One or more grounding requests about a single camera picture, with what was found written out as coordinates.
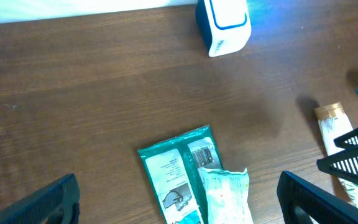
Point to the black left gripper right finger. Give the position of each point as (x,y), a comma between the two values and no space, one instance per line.
(303,202)

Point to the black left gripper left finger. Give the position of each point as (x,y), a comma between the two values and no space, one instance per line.
(57,202)

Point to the teal small sachet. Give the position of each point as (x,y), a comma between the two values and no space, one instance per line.
(227,196)

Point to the green 3M package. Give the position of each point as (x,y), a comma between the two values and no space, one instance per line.
(174,168)

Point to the white barcode scanner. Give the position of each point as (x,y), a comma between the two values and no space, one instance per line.
(224,24)

